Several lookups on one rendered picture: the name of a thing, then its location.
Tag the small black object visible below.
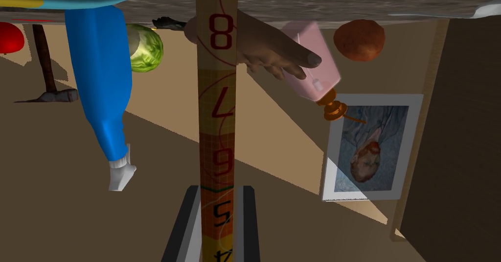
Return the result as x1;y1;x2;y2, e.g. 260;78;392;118
152;17;188;32

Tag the brown round ball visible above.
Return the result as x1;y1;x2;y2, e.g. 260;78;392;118
333;19;387;63

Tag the white curved object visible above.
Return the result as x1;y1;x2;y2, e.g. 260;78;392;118
387;1;501;20

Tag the green cabbage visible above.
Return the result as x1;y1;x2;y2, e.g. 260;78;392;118
125;23;165;74

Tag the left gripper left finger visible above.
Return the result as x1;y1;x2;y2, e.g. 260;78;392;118
161;185;203;262

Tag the blue spray bottle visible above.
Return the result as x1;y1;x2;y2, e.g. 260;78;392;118
64;5;137;192

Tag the yellow orange numbered stick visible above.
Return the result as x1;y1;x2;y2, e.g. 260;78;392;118
195;0;239;262

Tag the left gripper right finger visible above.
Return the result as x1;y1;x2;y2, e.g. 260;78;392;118
233;185;261;262

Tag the pink pump soap bottle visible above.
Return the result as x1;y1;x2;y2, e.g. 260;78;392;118
280;21;367;125

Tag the white framed portrait picture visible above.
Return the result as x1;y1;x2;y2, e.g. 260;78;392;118
321;93;425;202

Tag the red round object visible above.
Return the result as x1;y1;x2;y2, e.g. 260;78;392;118
0;22;26;55

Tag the brown handled hammer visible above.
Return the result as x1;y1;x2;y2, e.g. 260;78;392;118
14;24;79;104

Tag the brown wooden cabinet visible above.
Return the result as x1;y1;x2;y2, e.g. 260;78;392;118
389;17;501;262

